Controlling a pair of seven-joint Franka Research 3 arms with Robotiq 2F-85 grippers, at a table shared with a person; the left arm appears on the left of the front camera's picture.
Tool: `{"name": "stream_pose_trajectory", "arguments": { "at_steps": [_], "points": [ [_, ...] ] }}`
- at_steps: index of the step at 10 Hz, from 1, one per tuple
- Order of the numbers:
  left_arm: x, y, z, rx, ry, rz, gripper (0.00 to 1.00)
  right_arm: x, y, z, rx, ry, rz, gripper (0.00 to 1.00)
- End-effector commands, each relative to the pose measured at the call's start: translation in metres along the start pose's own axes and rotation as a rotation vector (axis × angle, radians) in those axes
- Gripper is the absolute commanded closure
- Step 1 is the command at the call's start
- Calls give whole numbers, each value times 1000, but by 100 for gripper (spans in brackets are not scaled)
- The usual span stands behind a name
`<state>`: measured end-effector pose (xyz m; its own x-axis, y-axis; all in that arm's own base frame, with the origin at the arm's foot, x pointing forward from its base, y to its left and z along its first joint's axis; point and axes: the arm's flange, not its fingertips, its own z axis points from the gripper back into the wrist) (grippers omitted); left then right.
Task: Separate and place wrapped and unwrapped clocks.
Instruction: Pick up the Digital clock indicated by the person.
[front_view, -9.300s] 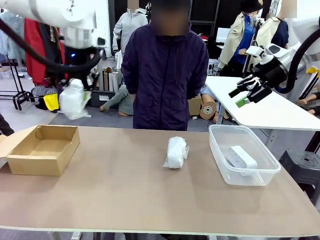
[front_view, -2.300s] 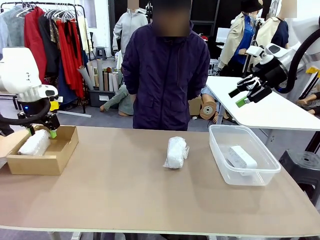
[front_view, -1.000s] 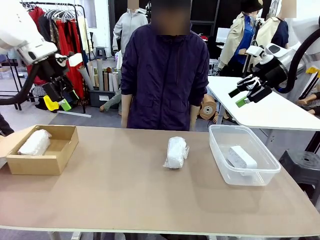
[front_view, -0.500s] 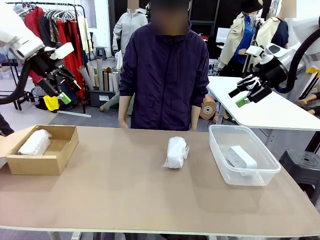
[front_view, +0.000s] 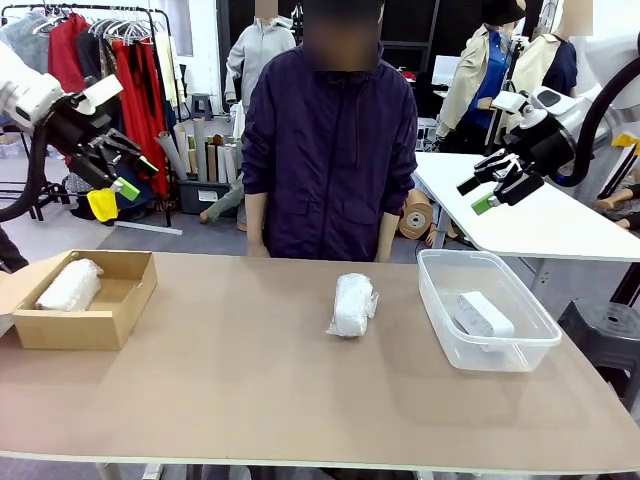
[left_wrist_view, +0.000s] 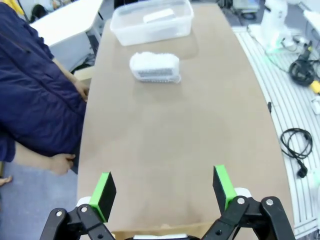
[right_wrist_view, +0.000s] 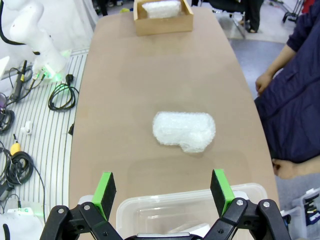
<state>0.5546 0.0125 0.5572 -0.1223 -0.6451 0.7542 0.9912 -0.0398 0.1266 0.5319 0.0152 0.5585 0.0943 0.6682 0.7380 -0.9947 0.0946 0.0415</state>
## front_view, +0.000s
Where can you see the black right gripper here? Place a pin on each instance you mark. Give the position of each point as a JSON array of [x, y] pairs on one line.
[[545, 145]]

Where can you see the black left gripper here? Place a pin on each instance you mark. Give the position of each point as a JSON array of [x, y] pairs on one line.
[[75, 130]]

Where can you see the white unwrapped clock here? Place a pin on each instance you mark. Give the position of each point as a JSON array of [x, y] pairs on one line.
[[482, 317]]

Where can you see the bubble-wrapped clock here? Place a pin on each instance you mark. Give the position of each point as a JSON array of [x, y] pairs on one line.
[[350, 305], [67, 290]]

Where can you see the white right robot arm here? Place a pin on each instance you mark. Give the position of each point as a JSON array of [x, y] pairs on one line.
[[585, 107]]

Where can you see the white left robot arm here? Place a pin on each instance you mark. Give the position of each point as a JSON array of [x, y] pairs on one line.
[[25, 95]]

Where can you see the person's left forearm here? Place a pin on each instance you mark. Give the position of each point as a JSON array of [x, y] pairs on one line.
[[389, 227]]

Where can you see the person's right forearm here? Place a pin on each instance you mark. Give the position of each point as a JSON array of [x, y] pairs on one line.
[[255, 220]]

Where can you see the person's left hand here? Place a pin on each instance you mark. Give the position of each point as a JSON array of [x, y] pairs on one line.
[[386, 250]]

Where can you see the person's right hand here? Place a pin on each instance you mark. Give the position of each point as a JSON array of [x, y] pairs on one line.
[[259, 250]]

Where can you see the yellow bag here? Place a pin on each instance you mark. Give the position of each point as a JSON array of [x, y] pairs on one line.
[[102, 205]]

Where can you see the slanted grey paper roll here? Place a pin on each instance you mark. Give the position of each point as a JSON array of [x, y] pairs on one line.
[[172, 157]]

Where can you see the cardboard spool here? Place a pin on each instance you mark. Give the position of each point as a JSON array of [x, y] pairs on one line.
[[417, 220]]

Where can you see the aluminium bar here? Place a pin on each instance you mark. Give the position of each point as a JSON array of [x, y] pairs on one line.
[[150, 228]]

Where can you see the red dress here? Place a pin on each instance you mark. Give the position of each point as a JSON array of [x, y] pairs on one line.
[[142, 100]]

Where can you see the tall grey paper roll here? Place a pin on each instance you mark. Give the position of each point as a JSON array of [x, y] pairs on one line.
[[200, 150]]

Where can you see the black crate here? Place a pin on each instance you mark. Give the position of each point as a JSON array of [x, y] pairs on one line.
[[200, 197]]

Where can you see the white computer case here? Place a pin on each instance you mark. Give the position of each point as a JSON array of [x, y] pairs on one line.
[[425, 132]]

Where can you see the white table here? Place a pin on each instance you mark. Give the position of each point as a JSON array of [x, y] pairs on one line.
[[550, 230]]

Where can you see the brown cardboard tube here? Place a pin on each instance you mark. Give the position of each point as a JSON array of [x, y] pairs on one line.
[[212, 165]]

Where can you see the grey step stool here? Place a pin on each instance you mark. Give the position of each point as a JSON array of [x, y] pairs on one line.
[[202, 105]]

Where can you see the lying mannequin leg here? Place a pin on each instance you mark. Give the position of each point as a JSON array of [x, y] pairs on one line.
[[220, 205]]

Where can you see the white paper roll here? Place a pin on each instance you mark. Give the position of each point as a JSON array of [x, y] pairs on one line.
[[230, 165]]

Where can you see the cream garment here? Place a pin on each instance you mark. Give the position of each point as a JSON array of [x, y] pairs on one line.
[[165, 70]]

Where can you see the brown patterned garment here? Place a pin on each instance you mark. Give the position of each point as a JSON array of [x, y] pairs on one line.
[[109, 57]]

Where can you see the black garment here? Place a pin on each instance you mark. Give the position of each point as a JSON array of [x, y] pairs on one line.
[[90, 55]]

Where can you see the white monitor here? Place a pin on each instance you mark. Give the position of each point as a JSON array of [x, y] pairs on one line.
[[445, 70]]

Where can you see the red coat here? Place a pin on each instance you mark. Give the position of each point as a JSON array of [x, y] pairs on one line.
[[65, 55]]

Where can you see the black tripod pole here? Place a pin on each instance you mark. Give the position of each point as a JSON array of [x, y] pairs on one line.
[[511, 70]]

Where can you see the mannequin in beige jacket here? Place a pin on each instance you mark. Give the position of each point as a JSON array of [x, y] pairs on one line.
[[480, 65]]

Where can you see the skin-tone mannequin limbs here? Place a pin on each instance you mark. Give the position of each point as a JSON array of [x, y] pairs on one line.
[[620, 205]]

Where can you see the person in navy jacket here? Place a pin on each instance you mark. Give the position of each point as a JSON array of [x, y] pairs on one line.
[[330, 175]]

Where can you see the mannequin in cream jacket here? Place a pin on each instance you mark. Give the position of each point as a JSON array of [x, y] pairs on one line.
[[535, 60]]

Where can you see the grey fuzzy coat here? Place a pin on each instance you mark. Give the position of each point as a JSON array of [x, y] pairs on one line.
[[30, 45]]

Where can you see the mannequin in yellow skirt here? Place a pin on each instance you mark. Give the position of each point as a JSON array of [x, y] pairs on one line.
[[625, 141]]

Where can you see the black clothes rack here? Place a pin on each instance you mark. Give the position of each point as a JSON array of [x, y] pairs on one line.
[[90, 6]]

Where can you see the clear plastic container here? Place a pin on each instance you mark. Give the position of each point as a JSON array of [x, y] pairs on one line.
[[500, 360]]

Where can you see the open cardboard box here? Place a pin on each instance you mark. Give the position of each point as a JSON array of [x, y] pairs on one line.
[[70, 330]]

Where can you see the black bucket hat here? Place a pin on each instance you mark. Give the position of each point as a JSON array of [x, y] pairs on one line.
[[500, 10]]

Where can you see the black plastic stool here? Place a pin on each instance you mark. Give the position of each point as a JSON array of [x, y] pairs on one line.
[[610, 330]]

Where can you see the person's blurred head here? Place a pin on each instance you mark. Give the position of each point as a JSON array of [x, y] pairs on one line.
[[342, 32]]

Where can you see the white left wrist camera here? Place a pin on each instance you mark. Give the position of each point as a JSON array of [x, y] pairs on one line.
[[102, 92]]

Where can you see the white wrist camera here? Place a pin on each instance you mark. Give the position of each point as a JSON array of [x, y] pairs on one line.
[[510, 102], [102, 92]]

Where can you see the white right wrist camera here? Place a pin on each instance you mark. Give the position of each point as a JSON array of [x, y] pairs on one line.
[[510, 102]]

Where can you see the white table leg frame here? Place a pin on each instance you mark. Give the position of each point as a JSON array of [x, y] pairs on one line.
[[150, 472]]

